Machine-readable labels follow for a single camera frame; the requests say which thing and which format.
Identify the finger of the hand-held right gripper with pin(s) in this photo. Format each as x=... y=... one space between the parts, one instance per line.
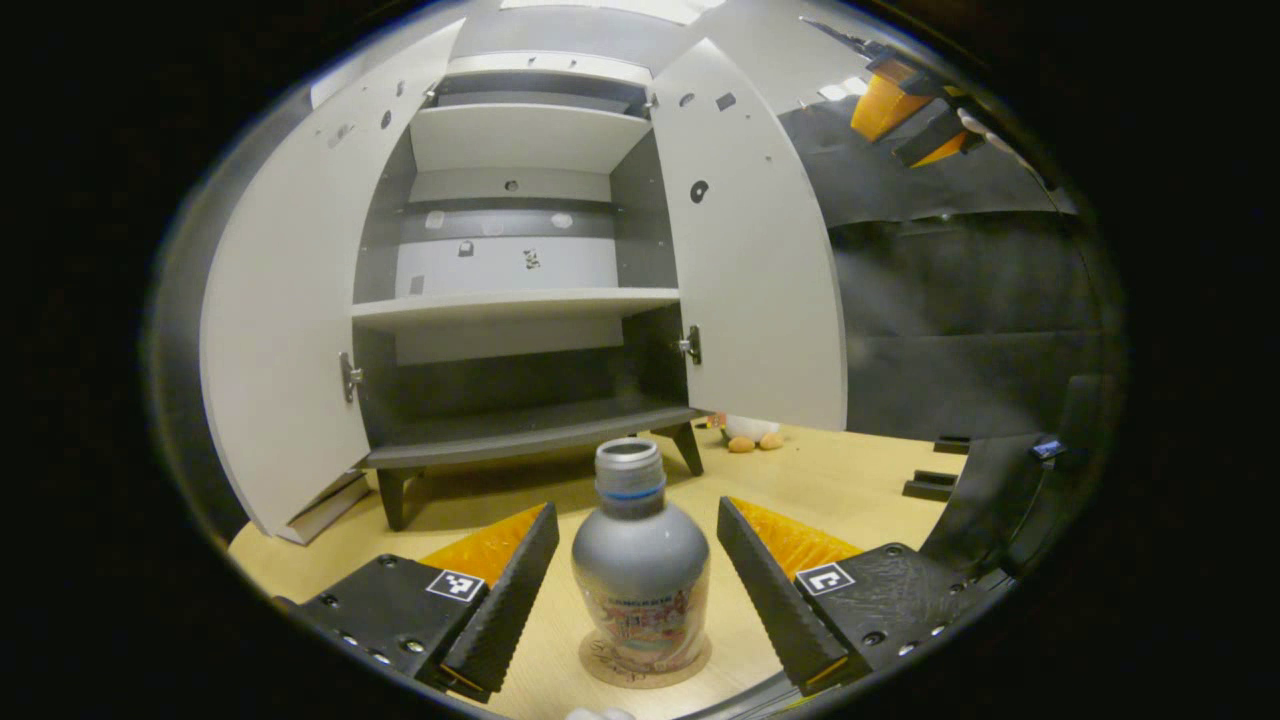
x=882 y=105
x=930 y=135

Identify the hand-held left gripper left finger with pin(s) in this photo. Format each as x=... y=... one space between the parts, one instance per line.
x=510 y=610

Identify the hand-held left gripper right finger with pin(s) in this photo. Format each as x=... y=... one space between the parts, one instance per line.
x=780 y=600

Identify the silver bottle with pink label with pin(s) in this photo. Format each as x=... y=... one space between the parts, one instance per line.
x=640 y=560

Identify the round cork coaster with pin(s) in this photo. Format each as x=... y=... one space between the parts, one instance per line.
x=645 y=682

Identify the grey and white cabinet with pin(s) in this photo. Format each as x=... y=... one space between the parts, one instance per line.
x=520 y=135

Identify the ceiling light panel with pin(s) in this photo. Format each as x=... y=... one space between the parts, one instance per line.
x=640 y=8
x=845 y=88

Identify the penguin plush toy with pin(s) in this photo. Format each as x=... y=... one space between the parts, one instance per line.
x=750 y=430

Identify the small black block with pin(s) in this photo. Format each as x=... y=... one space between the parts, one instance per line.
x=953 y=444
x=930 y=486

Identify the black curved frame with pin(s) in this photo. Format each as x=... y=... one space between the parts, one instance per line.
x=985 y=500

